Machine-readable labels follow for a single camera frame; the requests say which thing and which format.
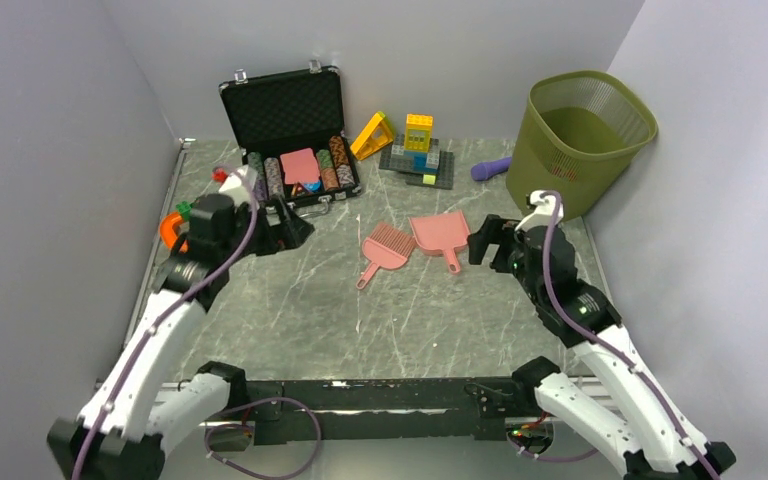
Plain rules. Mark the yellow triangular toy block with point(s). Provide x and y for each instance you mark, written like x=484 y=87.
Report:
x=377 y=134

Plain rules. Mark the black poker chip case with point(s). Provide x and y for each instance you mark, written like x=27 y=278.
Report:
x=280 y=113

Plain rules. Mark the toy brick tower on baseplate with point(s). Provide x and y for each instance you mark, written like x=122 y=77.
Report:
x=418 y=156

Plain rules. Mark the green mesh waste bin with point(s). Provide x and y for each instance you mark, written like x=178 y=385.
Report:
x=580 y=131

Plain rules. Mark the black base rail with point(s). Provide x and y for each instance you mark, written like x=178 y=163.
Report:
x=482 y=408

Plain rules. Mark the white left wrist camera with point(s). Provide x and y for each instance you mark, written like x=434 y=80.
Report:
x=240 y=186

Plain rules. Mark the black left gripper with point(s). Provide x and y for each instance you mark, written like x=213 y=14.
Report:
x=290 y=233

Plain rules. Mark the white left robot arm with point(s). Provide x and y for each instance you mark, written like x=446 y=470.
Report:
x=122 y=432

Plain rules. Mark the purple cylindrical toy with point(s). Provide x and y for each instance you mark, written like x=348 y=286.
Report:
x=486 y=170

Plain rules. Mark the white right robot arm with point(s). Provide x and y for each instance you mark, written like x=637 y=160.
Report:
x=645 y=436

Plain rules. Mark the pink dustpan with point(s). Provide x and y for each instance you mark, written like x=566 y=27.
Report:
x=443 y=235

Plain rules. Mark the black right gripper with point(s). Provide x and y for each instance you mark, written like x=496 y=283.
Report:
x=494 y=230

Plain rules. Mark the orange horseshoe toy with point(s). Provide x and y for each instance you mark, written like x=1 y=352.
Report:
x=170 y=229

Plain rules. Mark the pink hand brush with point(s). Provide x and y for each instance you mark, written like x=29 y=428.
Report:
x=386 y=247

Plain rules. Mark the green blue toy bricks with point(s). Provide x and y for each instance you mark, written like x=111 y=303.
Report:
x=184 y=210

